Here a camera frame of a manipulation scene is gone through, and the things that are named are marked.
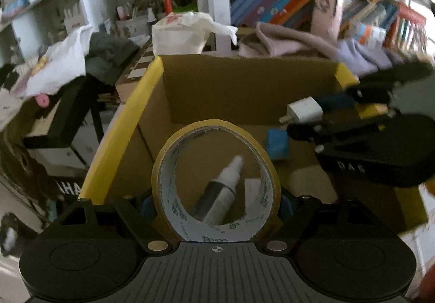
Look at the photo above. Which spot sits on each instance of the white cap dropper bottle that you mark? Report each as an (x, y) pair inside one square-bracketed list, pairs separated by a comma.
[(217, 194)]

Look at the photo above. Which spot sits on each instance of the yellow cardboard box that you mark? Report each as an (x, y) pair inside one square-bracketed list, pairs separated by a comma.
[(238, 92)]

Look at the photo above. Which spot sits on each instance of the white plastic bag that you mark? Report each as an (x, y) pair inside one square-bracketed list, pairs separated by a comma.
[(176, 34)]

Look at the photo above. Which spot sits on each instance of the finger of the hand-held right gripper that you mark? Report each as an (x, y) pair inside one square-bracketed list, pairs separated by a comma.
[(333, 131), (373, 89)]

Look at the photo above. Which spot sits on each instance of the white charger plug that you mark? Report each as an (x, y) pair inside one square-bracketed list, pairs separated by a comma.
[(304, 111)]

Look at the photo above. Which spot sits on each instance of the white pen organizer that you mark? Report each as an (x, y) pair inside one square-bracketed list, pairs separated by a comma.
[(131, 22)]

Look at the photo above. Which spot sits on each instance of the person's right forearm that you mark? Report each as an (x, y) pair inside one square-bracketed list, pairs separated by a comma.
[(426, 286)]

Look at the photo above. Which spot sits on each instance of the pink round toy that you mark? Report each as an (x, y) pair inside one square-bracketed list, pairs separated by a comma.
[(42, 100)]

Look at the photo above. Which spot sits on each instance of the orange and white box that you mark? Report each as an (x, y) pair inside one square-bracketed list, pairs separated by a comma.
[(368, 34)]

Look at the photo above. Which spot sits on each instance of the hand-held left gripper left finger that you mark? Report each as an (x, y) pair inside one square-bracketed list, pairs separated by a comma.
[(146, 209)]

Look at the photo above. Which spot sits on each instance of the lavender cloth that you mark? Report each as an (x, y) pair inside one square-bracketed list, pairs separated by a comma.
[(360, 58)]

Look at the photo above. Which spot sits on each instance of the small spray bottle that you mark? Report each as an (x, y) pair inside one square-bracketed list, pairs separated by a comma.
[(151, 16)]

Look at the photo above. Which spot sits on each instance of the yellow tape roll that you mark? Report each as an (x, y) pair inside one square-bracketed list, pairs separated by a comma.
[(170, 201)]

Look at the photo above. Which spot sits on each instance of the black lettered bag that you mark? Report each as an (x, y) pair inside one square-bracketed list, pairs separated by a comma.
[(68, 187)]

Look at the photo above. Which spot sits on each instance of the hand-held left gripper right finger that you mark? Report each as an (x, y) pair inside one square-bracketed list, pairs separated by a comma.
[(287, 209)]

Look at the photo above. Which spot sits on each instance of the black digital piano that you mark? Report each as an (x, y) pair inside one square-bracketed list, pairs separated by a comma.
[(68, 102)]

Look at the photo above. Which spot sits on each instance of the white bookshelf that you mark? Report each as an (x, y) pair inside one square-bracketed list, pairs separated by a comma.
[(217, 0)]

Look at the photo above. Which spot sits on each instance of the checkered board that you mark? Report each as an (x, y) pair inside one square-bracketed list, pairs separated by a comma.
[(139, 65)]

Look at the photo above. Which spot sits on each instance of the row of leaning books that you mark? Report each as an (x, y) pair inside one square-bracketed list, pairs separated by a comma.
[(272, 0)]

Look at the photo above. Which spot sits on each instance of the green pen holder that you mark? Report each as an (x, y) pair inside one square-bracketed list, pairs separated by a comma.
[(183, 9)]

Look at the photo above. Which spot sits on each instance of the pink carton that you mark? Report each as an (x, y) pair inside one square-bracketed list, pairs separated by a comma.
[(324, 11)]

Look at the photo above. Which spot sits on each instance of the blue wipes pack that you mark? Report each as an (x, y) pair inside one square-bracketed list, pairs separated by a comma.
[(15, 4)]

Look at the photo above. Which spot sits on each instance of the blue sponge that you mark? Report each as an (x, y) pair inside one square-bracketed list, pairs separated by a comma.
[(277, 145)]

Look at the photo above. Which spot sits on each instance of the dark grey cloth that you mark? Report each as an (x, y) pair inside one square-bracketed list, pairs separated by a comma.
[(108, 55)]

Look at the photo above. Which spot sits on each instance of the pink cloth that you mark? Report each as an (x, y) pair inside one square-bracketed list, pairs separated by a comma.
[(272, 41)]

